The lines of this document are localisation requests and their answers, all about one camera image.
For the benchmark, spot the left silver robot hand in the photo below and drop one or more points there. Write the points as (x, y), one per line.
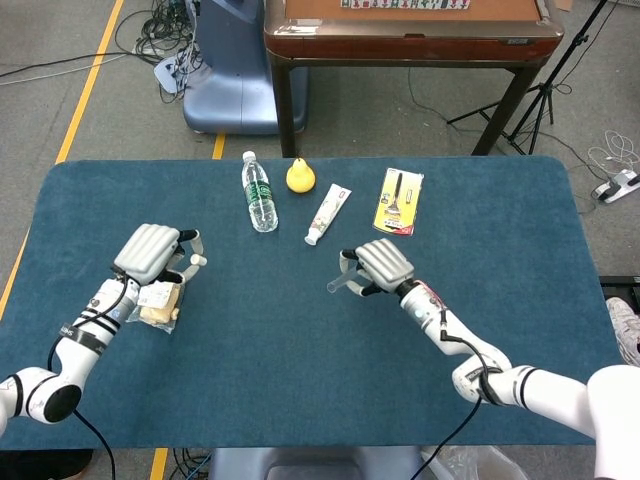
(145, 250)

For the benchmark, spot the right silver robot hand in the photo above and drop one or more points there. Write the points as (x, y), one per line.
(385, 262)

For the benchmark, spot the clear plastic tube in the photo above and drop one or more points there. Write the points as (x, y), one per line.
(337, 282)

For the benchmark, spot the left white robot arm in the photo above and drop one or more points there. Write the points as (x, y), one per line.
(85, 340)

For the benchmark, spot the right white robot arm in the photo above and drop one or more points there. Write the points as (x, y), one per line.
(540, 390)

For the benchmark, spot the blue-grey own robot base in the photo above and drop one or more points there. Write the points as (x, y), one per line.
(315, 462)

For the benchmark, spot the white toothpaste tube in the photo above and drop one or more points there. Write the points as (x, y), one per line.
(327, 215)

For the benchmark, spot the bagged bread snack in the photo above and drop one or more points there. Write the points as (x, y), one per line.
(157, 307)

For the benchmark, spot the yellow razor blister pack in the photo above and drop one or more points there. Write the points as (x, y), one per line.
(397, 202)

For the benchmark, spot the yellow pear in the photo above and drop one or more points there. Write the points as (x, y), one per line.
(300, 179)

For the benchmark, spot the clear plastic water bottle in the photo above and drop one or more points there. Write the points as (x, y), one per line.
(260, 200)

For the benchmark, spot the blue felt table mat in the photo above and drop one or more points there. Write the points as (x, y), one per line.
(280, 375)

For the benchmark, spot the white socket strip with plugs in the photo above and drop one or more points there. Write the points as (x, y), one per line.
(167, 72)

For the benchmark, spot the brown mahjong table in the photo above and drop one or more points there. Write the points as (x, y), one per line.
(410, 42)

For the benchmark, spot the clear plastic bag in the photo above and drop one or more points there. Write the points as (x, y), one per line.
(480, 465)

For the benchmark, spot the black tripod stand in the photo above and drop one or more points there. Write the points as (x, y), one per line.
(542, 95)

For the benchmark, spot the black box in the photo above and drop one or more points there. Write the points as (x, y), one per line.
(620, 286)

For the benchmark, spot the black shoe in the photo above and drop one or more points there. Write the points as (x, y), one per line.
(45, 465)

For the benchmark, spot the white power strip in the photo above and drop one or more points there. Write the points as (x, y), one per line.
(617, 186)

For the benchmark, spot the white sneaker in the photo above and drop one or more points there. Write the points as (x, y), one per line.
(625, 325)

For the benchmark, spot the face-up mahjong tile row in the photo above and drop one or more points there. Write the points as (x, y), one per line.
(405, 3)

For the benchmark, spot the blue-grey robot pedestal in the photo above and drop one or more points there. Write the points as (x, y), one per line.
(235, 75)

